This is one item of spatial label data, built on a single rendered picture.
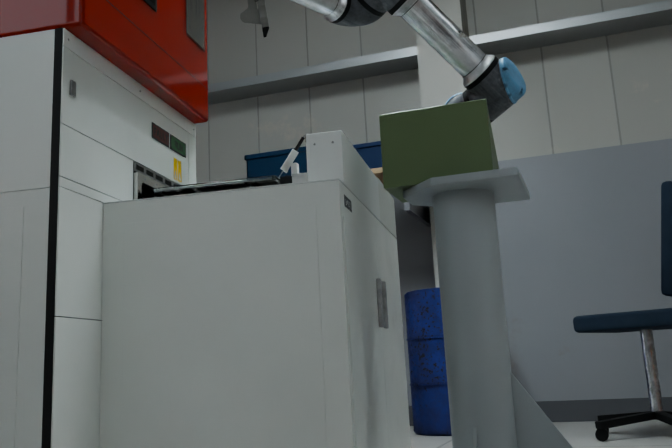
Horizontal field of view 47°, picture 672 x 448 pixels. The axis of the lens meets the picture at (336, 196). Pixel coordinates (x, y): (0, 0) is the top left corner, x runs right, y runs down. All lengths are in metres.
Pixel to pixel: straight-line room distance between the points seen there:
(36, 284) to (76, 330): 0.14
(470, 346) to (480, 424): 0.18
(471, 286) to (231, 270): 0.59
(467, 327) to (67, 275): 0.96
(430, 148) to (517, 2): 3.41
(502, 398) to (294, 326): 0.53
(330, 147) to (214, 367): 0.61
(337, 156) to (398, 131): 0.19
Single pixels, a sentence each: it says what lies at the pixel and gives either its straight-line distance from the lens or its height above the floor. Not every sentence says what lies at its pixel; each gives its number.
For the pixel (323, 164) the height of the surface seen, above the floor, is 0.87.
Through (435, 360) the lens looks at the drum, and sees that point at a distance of 4.17.
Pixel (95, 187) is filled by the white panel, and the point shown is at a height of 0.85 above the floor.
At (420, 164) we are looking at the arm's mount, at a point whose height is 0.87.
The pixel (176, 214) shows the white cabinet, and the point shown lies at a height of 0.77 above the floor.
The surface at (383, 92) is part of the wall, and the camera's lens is 5.28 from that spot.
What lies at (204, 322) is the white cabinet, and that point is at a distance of 1.90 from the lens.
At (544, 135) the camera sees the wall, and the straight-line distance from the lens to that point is 4.99.
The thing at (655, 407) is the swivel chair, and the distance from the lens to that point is 3.85.
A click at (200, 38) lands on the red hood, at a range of 2.72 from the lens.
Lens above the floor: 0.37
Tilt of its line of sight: 13 degrees up
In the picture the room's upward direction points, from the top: 3 degrees counter-clockwise
